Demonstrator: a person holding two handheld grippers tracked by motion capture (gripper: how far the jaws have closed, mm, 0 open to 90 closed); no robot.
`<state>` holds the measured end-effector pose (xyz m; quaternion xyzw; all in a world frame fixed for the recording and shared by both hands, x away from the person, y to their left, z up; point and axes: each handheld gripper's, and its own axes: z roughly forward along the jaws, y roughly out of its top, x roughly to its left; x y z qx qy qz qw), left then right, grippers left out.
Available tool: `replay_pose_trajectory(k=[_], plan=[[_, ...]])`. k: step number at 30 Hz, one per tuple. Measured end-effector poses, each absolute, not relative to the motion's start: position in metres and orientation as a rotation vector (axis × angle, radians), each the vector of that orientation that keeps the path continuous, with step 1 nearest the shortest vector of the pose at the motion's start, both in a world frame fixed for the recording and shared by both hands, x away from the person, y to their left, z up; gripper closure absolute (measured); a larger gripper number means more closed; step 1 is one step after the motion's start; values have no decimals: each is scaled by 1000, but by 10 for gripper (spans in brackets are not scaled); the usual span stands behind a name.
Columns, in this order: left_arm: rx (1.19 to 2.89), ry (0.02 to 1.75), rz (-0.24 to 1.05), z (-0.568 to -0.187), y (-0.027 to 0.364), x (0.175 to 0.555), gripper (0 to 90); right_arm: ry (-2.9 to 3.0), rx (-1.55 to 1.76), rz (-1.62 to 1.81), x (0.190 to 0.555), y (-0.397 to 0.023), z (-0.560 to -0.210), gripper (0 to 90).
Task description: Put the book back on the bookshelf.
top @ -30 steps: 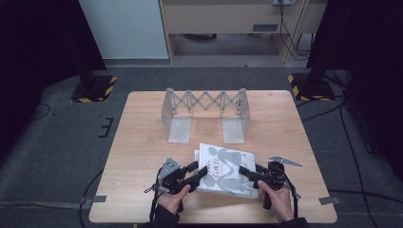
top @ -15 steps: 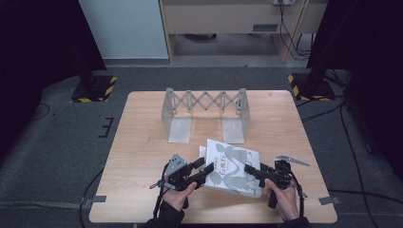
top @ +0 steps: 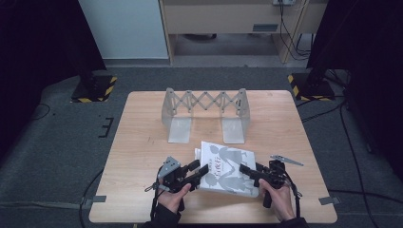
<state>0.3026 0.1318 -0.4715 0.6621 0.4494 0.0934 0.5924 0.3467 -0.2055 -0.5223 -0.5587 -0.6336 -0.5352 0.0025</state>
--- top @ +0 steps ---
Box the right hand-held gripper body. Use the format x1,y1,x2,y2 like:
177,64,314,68
253,154,304,209

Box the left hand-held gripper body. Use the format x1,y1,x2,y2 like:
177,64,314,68
157,155,192,195

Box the white book with grey silhouettes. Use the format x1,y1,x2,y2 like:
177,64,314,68
194,141,260,199

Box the person's left hand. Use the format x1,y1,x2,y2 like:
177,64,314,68
157,182,193,214

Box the person's right hand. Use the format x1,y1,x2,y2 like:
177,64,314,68
259,179,297,222

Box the expandable metal book stand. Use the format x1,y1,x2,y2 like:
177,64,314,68
161,87,252,144

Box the grey tape strip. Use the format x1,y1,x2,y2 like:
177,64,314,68
317,196,342,206
80,195,107,206

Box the black yellow striped stand base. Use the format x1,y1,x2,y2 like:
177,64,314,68
287,72,336,103
70,74,119,104

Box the light wooden desk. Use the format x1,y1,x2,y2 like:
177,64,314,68
158,0,330,65

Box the white panel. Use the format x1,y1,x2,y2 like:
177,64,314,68
78,0,169,61

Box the black curtain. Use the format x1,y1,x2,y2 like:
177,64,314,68
0,0,107,161
305,0,403,174

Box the right hand-held gripper cable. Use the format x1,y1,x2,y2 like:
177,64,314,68
284,170,303,220

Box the hand-held gripper cable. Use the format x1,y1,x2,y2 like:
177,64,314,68
144,177,163,224
284,170,303,220

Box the left hand-held gripper cable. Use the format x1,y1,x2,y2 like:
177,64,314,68
144,177,163,224

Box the black floor cable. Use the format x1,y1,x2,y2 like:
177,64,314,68
327,188,403,204
339,103,373,228
78,168,106,228
299,103,347,124

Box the black hanging desk cables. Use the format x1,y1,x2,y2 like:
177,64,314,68
278,0,315,62

